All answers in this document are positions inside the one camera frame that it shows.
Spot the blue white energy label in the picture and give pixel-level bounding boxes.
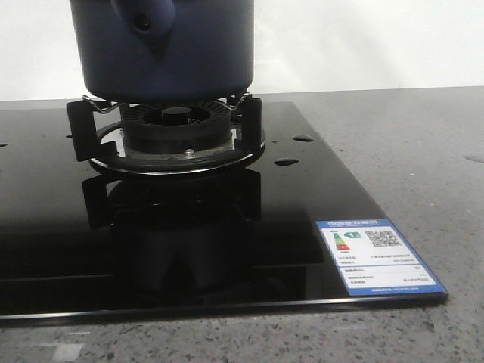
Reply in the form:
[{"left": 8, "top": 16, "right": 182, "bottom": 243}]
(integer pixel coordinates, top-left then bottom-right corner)
[{"left": 316, "top": 219, "right": 446, "bottom": 296}]

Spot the black gas burner head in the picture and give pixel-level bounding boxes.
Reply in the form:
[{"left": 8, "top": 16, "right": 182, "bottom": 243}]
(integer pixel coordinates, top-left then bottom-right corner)
[{"left": 121, "top": 101, "right": 231, "bottom": 154}]

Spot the black glass stove top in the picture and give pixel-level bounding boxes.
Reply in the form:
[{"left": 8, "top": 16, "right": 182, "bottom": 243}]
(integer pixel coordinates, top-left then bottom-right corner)
[{"left": 1, "top": 102, "right": 448, "bottom": 326}]

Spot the dark blue cooking pot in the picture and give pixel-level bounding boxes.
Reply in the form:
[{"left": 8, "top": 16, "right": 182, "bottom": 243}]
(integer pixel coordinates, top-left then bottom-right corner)
[{"left": 70, "top": 0, "right": 255, "bottom": 104}]

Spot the black pot support grate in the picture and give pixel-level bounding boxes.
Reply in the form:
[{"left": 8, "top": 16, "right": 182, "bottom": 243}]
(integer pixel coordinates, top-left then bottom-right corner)
[{"left": 67, "top": 94, "right": 265, "bottom": 175}]

